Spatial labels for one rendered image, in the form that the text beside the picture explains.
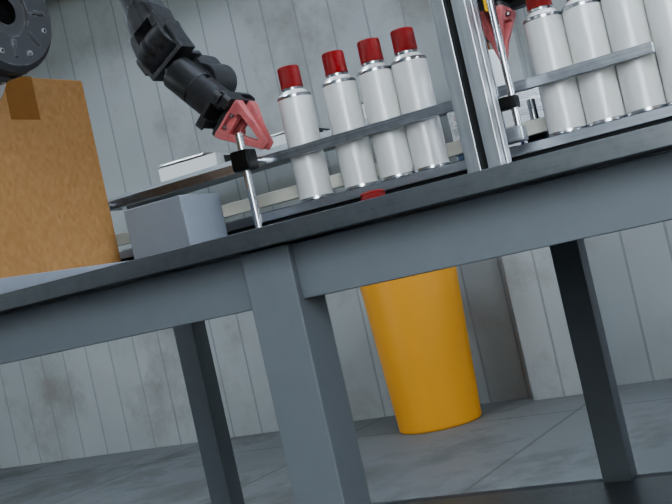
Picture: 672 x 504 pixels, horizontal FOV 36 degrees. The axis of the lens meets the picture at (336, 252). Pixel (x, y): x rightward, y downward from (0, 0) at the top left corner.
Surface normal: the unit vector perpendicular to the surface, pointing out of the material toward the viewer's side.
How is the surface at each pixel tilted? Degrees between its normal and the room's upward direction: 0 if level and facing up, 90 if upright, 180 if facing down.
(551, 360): 90
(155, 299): 90
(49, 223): 90
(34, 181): 90
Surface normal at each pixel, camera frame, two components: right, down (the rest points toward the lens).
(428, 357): 0.02, 0.02
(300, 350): -0.44, 0.08
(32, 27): 0.83, -0.20
